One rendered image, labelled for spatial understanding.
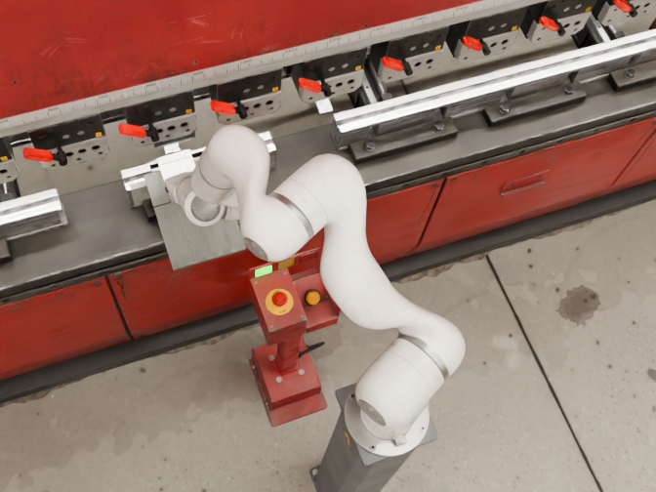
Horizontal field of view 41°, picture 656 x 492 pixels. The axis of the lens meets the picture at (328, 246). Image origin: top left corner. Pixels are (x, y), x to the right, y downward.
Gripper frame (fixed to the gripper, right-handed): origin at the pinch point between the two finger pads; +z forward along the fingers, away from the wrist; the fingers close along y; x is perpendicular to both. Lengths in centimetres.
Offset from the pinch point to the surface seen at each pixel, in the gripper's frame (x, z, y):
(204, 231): 12.9, -2.1, -1.0
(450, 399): 108, 49, -71
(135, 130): -16.5, -16.4, 8.7
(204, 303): 49, 50, 0
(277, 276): 33.3, 9.5, -17.4
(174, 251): 15.0, -3.9, 7.2
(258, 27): -31.9, -29.3, -19.6
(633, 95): 13, 14, -131
